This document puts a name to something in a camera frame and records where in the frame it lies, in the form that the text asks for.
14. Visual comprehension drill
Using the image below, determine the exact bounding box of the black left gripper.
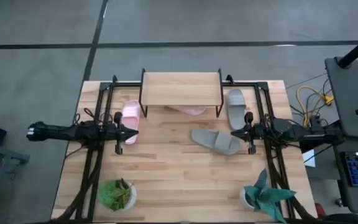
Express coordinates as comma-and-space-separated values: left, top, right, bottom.
106, 111, 140, 156

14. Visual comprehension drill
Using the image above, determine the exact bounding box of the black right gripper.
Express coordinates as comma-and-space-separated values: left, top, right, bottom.
231, 111, 264, 156

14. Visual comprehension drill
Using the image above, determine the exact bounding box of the pink rubber slide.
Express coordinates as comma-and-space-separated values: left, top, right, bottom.
165, 105, 208, 116
121, 99, 142, 146

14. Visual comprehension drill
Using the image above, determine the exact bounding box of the grey rubber slide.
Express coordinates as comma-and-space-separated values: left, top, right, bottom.
190, 128, 242, 156
226, 88, 247, 131

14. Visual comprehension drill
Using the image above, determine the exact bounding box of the green spiky plant white pot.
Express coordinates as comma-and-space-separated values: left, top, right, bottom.
98, 177, 138, 213

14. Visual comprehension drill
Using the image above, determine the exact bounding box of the teal snake plant white pot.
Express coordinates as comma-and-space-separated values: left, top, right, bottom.
239, 168, 297, 224

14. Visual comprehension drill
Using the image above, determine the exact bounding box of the white paper sheet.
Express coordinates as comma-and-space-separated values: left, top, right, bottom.
302, 149, 316, 168

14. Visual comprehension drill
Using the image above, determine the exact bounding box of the red object on floor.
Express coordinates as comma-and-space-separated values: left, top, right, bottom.
314, 202, 326, 218

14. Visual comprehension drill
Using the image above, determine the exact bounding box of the grey desk with pole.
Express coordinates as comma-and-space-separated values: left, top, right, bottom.
324, 55, 358, 139

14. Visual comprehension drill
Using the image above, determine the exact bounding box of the grey metal cart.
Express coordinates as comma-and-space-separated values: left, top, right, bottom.
0, 141, 30, 224

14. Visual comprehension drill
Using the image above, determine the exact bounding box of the black round pole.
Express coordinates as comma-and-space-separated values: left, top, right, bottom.
336, 29, 358, 68

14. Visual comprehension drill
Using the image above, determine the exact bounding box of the black metal table frame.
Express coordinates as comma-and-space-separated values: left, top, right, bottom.
51, 74, 321, 224

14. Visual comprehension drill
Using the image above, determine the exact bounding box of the wooden shelf with black frame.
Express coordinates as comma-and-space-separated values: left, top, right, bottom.
138, 67, 225, 119

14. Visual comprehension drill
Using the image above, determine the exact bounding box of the yellow cable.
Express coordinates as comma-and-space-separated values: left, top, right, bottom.
296, 85, 334, 128

